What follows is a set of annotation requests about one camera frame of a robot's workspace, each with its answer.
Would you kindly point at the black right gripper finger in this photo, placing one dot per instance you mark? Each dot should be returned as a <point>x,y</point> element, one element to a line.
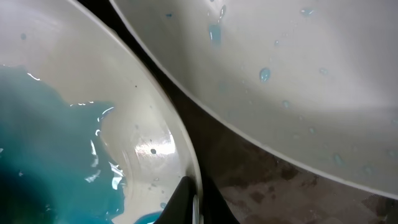
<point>179,209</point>

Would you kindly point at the white plate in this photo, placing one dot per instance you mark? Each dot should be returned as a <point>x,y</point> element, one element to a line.
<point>87,133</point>
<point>313,82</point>

